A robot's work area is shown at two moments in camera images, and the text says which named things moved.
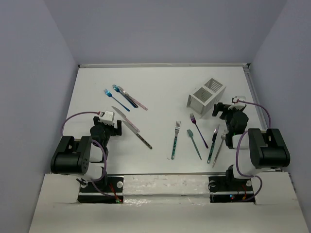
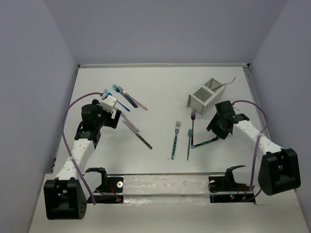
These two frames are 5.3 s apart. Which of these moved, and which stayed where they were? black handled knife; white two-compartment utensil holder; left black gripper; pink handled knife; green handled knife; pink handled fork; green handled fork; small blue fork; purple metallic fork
Moved: left black gripper; green handled knife; purple metallic fork
Stayed: small blue fork; white two-compartment utensil holder; pink handled knife; pink handled fork; green handled fork; black handled knife
